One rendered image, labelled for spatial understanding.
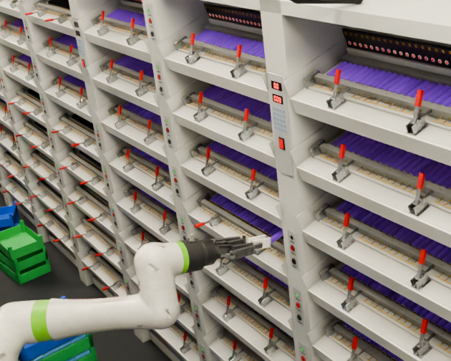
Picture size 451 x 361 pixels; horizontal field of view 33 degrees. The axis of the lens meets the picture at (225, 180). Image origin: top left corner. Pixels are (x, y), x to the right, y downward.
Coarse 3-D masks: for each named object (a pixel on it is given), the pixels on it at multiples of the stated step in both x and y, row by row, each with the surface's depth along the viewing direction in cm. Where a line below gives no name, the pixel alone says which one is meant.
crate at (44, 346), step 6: (42, 342) 300; (48, 342) 301; (54, 342) 303; (60, 342) 305; (24, 348) 305; (30, 348) 297; (36, 348) 299; (42, 348) 300; (48, 348) 302; (24, 354) 296; (30, 354) 298; (36, 354) 299; (24, 360) 297
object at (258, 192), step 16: (192, 144) 270; (208, 144) 273; (192, 160) 268; (208, 160) 264; (224, 160) 255; (240, 160) 252; (256, 160) 249; (192, 176) 266; (208, 176) 256; (224, 176) 252; (240, 176) 248; (256, 176) 240; (272, 176) 237; (224, 192) 248; (240, 192) 241; (256, 192) 235; (272, 192) 234; (256, 208) 233; (272, 208) 227
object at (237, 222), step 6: (204, 204) 274; (210, 204) 271; (210, 210) 271; (216, 210) 267; (222, 210) 266; (222, 216) 265; (228, 216) 261; (234, 216) 260; (222, 222) 263; (234, 222) 258; (240, 222) 256; (246, 228) 252; (252, 228) 250; (252, 234) 250; (258, 234) 247; (264, 234) 245; (276, 246) 238; (282, 246) 237; (276, 252) 238; (282, 252) 237
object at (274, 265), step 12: (204, 192) 278; (216, 192) 281; (192, 204) 277; (192, 216) 274; (204, 216) 271; (204, 228) 271; (216, 228) 263; (228, 228) 260; (264, 252) 242; (264, 264) 239; (276, 264) 235; (276, 276) 237
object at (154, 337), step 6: (150, 330) 370; (150, 336) 370; (156, 336) 365; (156, 342) 365; (162, 342) 359; (162, 348) 361; (168, 348) 354; (168, 354) 355; (174, 354) 350; (174, 360) 351; (180, 360) 345
